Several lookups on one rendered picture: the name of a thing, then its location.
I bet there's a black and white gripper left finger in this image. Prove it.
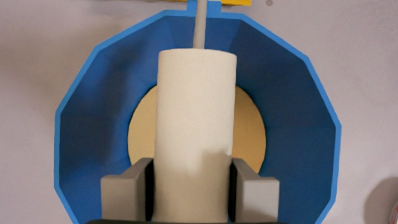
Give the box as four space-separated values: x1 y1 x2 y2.
101 157 154 221

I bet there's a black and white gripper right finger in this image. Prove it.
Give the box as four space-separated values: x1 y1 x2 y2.
228 158 280 223

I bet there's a yellow rectangular tray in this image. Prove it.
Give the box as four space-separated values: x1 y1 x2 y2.
167 0 251 6

